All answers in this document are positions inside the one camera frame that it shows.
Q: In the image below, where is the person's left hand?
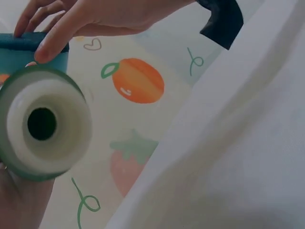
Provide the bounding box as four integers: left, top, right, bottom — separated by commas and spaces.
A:
0, 162, 56, 229

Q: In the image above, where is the person's right hand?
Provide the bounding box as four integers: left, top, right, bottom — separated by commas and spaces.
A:
13, 0, 208, 65

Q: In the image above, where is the green cup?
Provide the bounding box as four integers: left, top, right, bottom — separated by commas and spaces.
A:
0, 64, 94, 182

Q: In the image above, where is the teal sponge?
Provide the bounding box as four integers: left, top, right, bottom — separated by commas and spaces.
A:
0, 31, 71, 75

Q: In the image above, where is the black wrist band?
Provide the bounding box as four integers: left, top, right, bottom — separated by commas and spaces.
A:
192, 0, 244, 51

